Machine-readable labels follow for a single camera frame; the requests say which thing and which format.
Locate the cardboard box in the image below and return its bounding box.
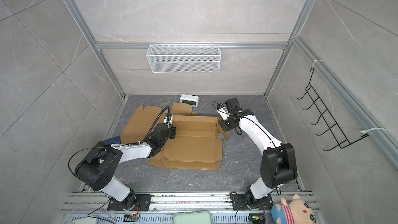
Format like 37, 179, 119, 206
148, 115, 229, 171

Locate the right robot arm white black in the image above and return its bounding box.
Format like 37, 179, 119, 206
214, 98, 298, 209

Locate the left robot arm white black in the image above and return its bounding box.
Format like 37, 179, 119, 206
74, 123, 176, 211

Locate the pale green box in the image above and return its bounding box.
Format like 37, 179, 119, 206
173, 211, 212, 224

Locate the lower flat cardboard sheet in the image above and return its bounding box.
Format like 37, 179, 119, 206
120, 102, 198, 144

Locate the white digital clock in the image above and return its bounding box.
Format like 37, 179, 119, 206
180, 94, 199, 107

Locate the blue book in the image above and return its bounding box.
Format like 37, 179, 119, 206
101, 136, 121, 146

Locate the pink plush pig toy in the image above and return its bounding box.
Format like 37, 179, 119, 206
271, 195, 317, 224

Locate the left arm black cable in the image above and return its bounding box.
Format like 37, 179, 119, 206
67, 106, 172, 183

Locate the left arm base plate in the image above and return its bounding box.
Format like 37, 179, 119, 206
107, 194, 152, 211

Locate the white wire mesh basket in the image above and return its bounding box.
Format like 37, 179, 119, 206
146, 44, 222, 73

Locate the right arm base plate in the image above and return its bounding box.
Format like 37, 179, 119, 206
229, 192, 273, 211

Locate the black wire hook rack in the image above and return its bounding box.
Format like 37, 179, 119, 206
296, 67, 369, 152

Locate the aluminium rail base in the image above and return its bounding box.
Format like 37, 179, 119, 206
58, 191, 325, 224

